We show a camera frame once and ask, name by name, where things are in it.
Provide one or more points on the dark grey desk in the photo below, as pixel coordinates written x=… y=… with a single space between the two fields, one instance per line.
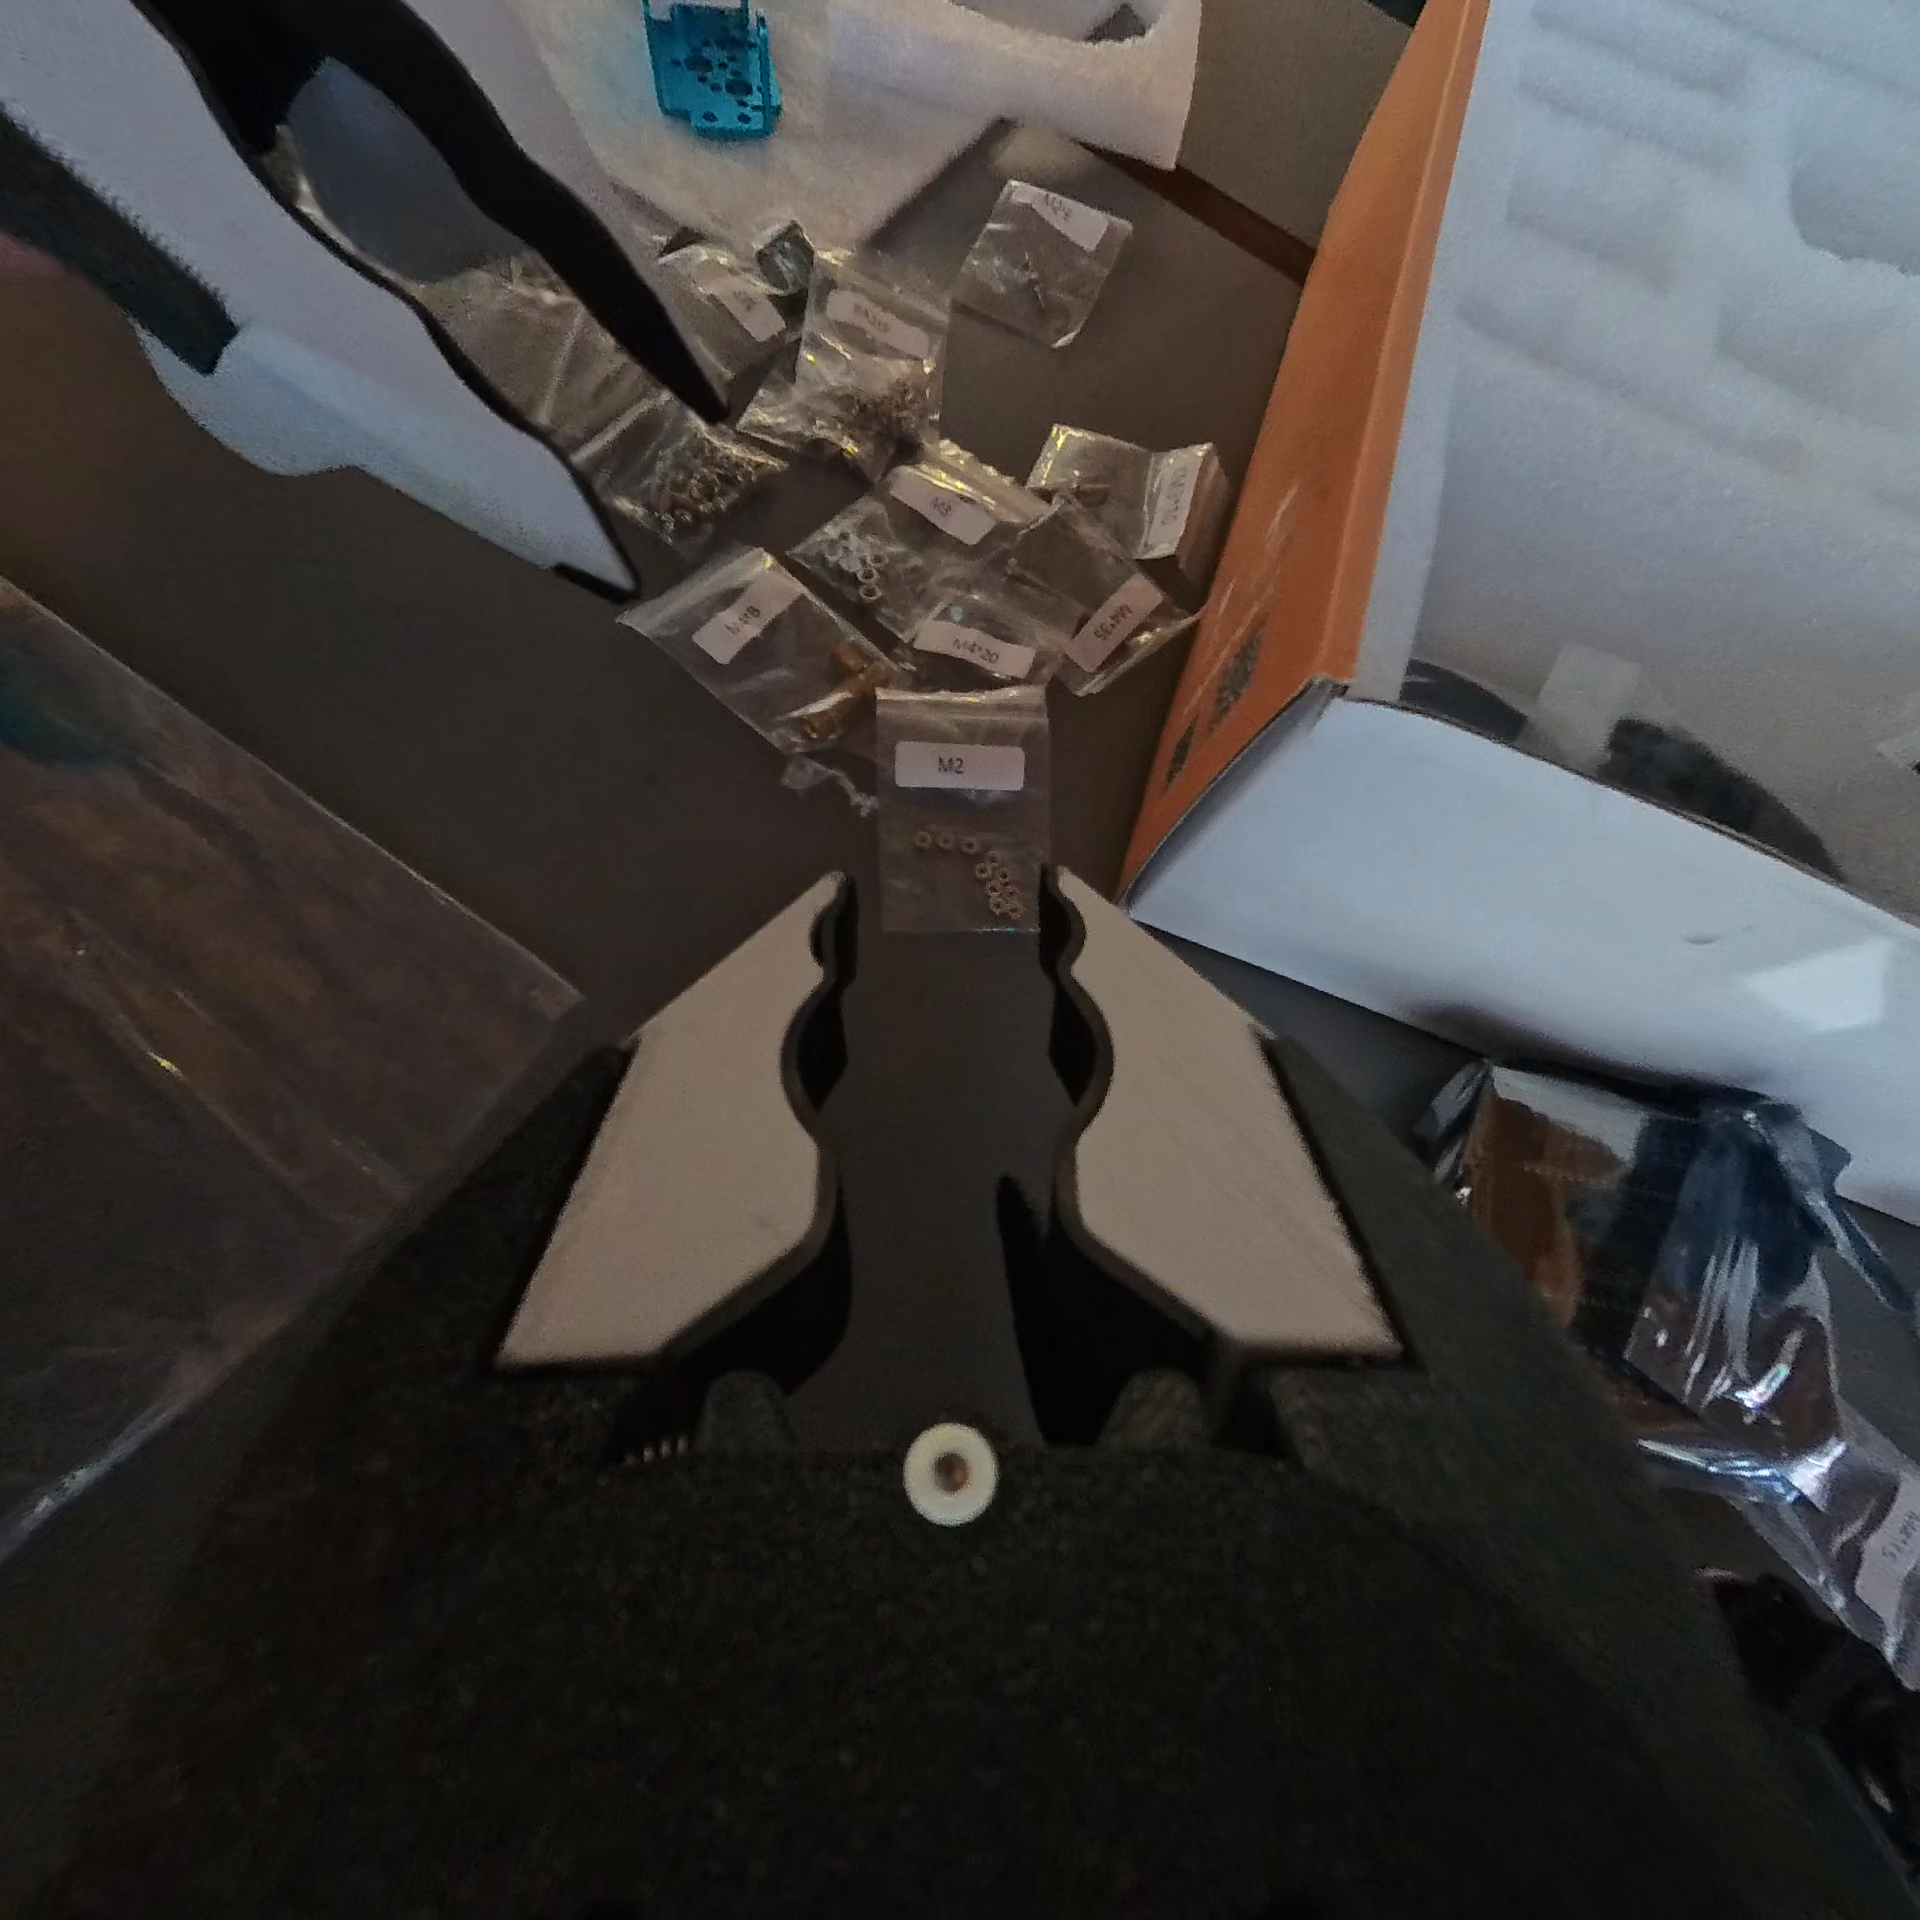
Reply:
x=450 y=676

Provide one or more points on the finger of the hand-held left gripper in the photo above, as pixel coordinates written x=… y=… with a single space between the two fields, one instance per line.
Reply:
x=422 y=435
x=572 y=255

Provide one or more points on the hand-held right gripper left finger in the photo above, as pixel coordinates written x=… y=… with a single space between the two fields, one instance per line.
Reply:
x=675 y=1199

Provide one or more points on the white foam box insert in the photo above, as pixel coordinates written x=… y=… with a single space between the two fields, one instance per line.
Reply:
x=1695 y=375

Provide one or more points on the white foam sheet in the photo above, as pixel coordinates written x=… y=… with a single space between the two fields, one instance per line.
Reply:
x=838 y=167

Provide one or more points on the pile of screw bags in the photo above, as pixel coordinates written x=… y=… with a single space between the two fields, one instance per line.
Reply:
x=901 y=495

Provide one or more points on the large clear plastic bag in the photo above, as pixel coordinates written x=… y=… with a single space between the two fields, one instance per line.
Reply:
x=225 y=976

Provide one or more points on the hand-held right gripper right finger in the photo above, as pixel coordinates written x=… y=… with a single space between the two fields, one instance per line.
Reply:
x=1228 y=1199

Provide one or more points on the blue perforated servo bracket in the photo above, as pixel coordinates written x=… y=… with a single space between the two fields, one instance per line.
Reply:
x=705 y=73

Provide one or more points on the orange cardboard box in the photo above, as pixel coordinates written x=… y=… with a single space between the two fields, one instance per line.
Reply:
x=1320 y=452

